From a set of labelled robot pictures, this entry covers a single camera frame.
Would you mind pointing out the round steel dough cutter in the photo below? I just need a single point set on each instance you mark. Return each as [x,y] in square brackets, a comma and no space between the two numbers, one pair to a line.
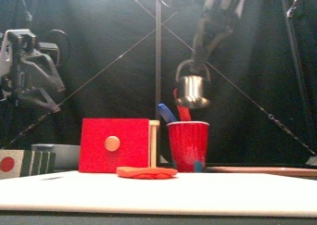
[193,91]

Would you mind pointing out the pale blue bowl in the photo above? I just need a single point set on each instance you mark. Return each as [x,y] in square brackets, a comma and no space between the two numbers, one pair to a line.
[62,156]

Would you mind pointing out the red drawer with wooden knob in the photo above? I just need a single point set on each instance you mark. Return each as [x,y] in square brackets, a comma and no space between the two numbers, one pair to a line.
[113,145]

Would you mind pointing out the wooden box with drawer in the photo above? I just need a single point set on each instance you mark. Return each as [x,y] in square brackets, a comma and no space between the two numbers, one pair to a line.
[153,143]

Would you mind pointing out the flat orange-red dough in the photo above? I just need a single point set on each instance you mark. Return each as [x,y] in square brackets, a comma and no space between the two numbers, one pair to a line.
[146,172]

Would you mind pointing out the green striped toy block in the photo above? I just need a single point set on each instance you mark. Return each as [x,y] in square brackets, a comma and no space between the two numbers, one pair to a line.
[29,164]

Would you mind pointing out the red plastic cup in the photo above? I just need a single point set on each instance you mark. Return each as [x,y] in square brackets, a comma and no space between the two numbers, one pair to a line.
[188,147]

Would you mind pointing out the pink rectangular tray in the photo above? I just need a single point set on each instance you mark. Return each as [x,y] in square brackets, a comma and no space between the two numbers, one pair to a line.
[268,171]

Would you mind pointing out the white cutting board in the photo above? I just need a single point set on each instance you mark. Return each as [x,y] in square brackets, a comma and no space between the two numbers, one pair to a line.
[165,194]

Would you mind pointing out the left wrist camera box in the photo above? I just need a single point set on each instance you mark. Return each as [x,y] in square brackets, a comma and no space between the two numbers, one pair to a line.
[23,39]

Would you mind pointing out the vertical metal frame post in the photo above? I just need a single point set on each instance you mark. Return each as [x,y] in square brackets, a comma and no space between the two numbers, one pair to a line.
[158,65]

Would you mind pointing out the slanted metal frame pole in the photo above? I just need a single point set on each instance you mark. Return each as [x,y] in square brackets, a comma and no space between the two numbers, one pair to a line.
[297,65]

